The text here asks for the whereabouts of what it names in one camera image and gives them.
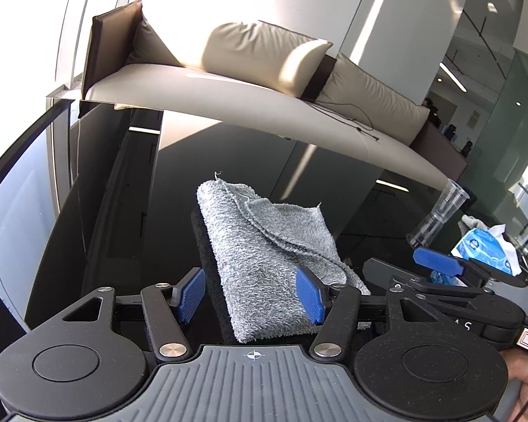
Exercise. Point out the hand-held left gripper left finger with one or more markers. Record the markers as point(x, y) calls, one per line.
point(191, 294)

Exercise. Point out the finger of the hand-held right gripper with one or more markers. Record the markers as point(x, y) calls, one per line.
point(438, 261)
point(387, 272)

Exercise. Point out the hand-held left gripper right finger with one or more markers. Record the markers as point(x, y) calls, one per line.
point(310, 292)

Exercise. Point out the grey terry towel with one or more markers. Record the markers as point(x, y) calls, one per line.
point(264, 250)

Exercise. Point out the person's right hand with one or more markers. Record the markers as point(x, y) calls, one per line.
point(526, 387)

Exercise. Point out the blue tissue packet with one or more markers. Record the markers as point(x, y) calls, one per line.
point(479, 246)

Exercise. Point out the clear plastic cup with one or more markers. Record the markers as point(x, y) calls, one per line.
point(453, 198)

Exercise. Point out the small beige sofa cushion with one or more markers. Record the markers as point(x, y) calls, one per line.
point(374, 96)

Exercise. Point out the brown and beige sofa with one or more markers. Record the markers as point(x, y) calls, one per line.
point(290, 114)

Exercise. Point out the ceiling light strip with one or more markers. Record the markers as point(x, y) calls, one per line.
point(451, 71)

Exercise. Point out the large beige sofa cushion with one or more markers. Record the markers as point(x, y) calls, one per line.
point(246, 52)

